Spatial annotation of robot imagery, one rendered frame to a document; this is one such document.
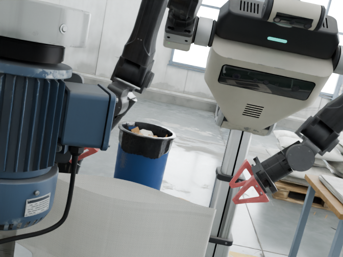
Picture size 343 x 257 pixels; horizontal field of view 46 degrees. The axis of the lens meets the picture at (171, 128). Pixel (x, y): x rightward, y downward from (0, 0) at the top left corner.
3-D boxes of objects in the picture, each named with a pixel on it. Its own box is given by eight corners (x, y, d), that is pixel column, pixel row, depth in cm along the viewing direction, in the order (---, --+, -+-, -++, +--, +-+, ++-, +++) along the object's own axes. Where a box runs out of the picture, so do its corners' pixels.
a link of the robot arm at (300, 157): (338, 139, 95) (310, 115, 96) (349, 141, 84) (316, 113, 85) (302, 176, 96) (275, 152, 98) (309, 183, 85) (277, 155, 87)
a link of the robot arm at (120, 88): (155, 72, 94) (122, 57, 95) (145, 73, 83) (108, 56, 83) (136, 118, 96) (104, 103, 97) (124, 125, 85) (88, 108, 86)
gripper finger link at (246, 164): (224, 182, 98) (257, 162, 96) (222, 172, 105) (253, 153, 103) (239, 204, 99) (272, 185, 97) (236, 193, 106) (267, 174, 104)
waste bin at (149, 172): (163, 196, 369) (177, 128, 355) (158, 220, 319) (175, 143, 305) (111, 185, 369) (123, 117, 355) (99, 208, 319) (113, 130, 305)
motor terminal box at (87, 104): (94, 146, 73) (105, 83, 70) (108, 167, 63) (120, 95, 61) (47, 142, 69) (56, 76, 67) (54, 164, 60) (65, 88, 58)
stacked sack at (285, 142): (335, 156, 448) (338, 145, 445) (344, 167, 407) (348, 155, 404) (276, 142, 456) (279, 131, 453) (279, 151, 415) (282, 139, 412)
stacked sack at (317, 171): (327, 176, 453) (331, 165, 450) (341, 189, 411) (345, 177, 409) (270, 163, 453) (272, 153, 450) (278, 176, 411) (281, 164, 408)
